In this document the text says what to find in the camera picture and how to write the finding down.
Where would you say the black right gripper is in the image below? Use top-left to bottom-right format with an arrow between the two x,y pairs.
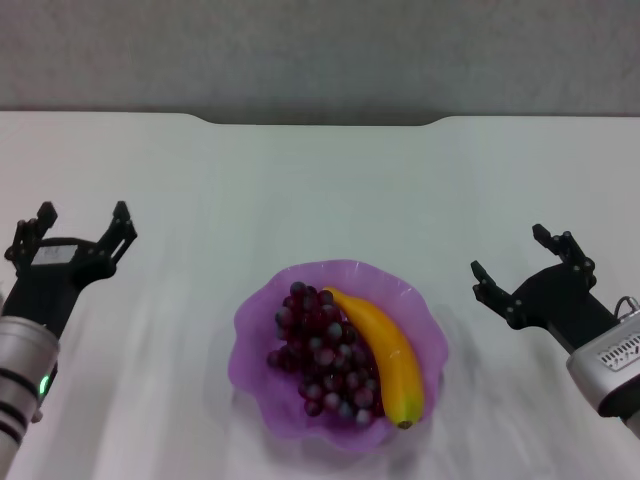
469,223 -> 620,356

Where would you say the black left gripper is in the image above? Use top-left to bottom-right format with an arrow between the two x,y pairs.
1,200 -> 139,340

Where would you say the yellow banana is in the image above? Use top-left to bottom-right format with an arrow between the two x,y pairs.
321,286 -> 426,431

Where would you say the dark red grape bunch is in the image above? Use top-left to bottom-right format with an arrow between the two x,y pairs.
266,281 -> 387,427

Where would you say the purple wavy plastic bowl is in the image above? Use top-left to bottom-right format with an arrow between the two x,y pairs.
227,258 -> 449,456

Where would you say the right arm wrist cable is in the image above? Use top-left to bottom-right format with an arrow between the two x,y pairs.
613,295 -> 640,319

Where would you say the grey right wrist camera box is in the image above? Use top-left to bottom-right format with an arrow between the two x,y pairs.
565,309 -> 640,419

